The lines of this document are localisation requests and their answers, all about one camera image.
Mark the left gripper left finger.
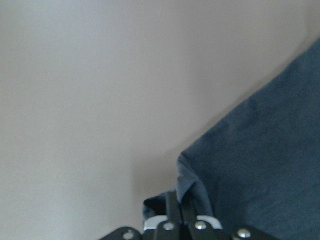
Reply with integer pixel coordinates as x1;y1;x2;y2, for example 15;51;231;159
152;191;181;240

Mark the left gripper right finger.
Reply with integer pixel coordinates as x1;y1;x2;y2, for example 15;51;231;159
181;198;225;240

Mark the black printed t-shirt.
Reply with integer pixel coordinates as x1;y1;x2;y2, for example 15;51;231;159
141;37;320;240

